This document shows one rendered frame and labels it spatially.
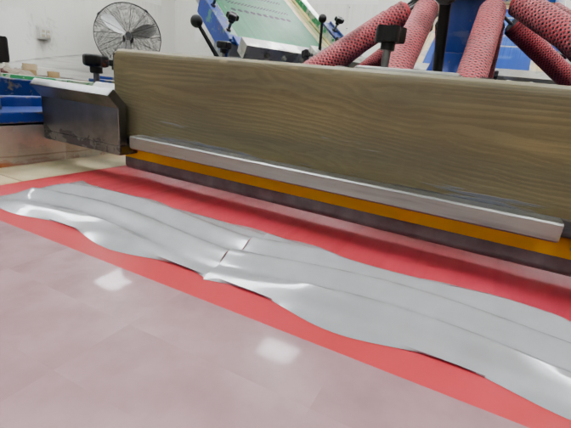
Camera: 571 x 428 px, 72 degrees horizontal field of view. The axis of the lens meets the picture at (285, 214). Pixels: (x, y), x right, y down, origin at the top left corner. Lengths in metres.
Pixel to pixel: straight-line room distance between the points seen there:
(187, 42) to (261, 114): 5.46
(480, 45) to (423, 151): 0.56
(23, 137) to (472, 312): 0.37
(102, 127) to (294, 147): 0.17
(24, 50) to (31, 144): 4.16
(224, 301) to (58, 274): 0.08
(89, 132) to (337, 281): 0.26
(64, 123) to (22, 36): 4.18
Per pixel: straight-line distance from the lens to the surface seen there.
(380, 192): 0.24
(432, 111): 0.24
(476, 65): 0.74
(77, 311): 0.18
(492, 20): 0.86
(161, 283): 0.19
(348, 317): 0.17
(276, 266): 0.20
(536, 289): 0.26
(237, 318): 0.17
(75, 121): 0.39
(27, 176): 0.38
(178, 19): 5.85
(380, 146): 0.25
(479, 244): 0.26
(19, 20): 4.57
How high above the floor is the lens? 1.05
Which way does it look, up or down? 18 degrees down
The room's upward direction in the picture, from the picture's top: 6 degrees clockwise
